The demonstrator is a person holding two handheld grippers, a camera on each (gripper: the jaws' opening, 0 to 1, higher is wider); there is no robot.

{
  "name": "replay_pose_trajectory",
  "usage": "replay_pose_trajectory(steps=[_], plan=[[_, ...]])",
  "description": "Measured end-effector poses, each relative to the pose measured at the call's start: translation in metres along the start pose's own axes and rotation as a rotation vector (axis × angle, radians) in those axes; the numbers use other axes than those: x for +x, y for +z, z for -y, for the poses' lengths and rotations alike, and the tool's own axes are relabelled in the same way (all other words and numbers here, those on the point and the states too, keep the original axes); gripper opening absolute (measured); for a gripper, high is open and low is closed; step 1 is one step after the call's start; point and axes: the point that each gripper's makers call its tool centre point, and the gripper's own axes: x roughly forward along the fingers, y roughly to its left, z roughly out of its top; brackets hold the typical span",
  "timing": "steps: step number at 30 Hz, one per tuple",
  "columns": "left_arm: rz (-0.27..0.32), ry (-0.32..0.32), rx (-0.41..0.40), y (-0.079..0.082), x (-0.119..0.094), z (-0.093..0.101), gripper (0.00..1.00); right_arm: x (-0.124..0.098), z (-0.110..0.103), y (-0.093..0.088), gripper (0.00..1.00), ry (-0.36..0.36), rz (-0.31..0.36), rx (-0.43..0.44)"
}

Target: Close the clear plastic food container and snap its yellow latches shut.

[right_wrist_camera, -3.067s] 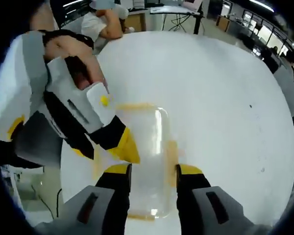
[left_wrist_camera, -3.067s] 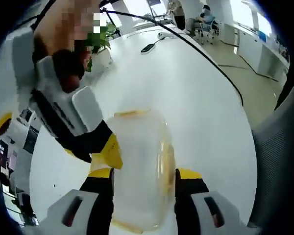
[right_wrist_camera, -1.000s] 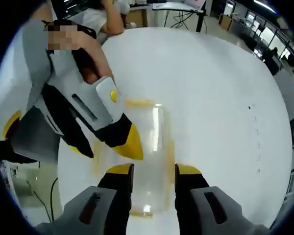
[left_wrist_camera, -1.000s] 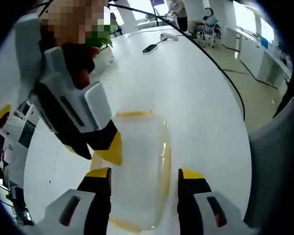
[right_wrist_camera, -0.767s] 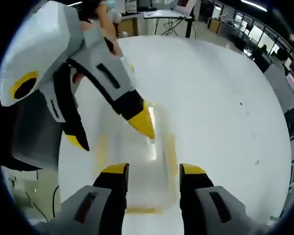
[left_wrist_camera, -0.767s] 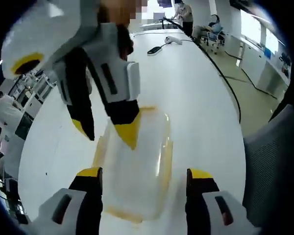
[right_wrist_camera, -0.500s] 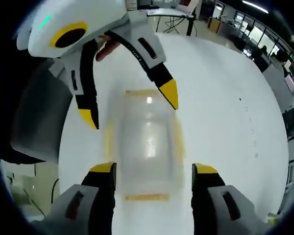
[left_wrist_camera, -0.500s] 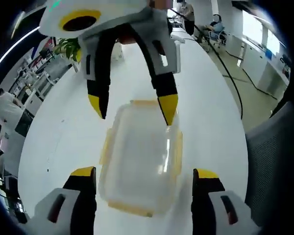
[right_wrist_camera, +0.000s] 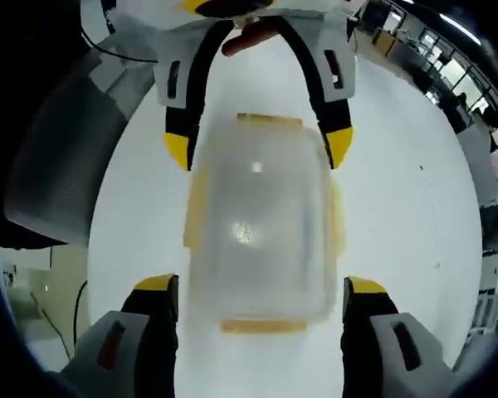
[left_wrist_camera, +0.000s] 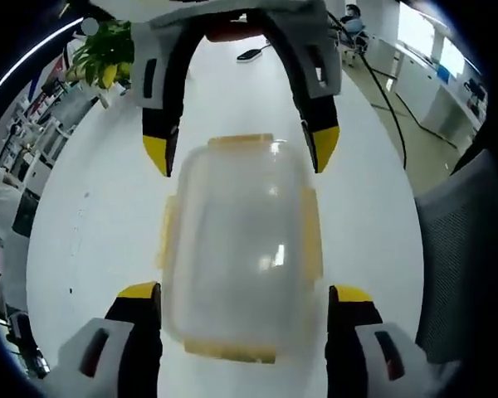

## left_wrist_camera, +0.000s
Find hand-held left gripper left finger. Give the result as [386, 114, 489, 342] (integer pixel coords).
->
[51, 280, 164, 398]

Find white slatted chair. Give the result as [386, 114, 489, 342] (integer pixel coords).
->
[28, 118, 76, 167]

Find green leafy plant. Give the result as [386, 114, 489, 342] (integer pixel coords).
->
[64, 18, 136, 90]

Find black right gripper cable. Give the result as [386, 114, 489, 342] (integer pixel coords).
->
[325, 10, 410, 169]

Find grey mesh office chair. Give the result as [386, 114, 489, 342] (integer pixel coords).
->
[413, 147, 498, 366]

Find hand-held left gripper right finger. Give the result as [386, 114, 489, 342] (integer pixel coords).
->
[325, 284, 437, 398]

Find long ceiling light strip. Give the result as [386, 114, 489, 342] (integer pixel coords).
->
[0, 16, 86, 109]

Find black oval device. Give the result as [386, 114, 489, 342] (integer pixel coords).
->
[236, 47, 263, 64]

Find clear container with yellow buckles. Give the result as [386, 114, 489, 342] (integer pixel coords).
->
[159, 132, 325, 365]

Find white storage shelves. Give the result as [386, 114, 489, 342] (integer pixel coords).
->
[7, 53, 100, 138]

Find white low cabinets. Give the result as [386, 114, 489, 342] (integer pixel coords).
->
[373, 32, 489, 146]

